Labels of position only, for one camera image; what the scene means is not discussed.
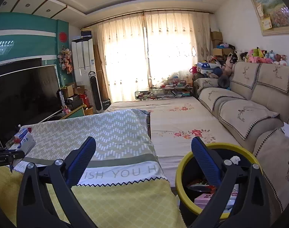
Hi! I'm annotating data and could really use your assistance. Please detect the pink strawberry milk carton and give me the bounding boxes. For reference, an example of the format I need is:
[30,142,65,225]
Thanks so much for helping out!
[194,194,213,206]

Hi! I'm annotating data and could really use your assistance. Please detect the red tray with box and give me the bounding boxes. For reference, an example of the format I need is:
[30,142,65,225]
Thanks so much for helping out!
[9,127,36,155]

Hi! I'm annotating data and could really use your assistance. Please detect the large black television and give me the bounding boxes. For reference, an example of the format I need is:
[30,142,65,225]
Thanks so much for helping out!
[0,65,61,148]

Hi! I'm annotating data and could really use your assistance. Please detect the floral bed sheet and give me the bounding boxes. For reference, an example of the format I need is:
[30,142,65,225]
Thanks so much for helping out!
[107,97,239,187]

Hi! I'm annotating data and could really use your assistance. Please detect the beige sofa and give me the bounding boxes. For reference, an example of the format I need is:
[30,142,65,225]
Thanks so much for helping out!
[195,62,289,223]

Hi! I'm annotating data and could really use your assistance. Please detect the black tower fan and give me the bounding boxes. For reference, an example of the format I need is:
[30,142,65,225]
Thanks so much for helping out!
[88,71,104,113]

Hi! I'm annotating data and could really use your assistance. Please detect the artificial flower decoration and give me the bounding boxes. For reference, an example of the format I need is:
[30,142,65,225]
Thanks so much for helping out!
[58,46,73,74]

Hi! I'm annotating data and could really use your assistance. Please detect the white standing air conditioner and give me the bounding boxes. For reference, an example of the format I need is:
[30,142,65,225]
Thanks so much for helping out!
[71,37,95,100]

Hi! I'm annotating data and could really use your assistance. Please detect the glass coffee table clutter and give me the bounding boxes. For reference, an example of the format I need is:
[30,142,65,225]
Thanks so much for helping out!
[135,82,193,100]

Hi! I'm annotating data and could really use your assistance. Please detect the pile of plush toys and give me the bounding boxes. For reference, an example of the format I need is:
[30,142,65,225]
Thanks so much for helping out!
[189,42,289,90]

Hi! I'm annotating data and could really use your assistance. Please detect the stacked cardboard boxes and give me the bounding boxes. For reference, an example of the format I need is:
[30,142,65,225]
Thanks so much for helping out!
[210,31,234,57]

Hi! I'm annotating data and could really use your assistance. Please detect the cream window curtains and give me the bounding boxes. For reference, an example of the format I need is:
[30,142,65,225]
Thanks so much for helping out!
[91,10,210,102]

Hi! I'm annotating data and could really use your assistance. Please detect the framed landscape painting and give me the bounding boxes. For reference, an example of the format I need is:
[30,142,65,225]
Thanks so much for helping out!
[251,0,289,36]

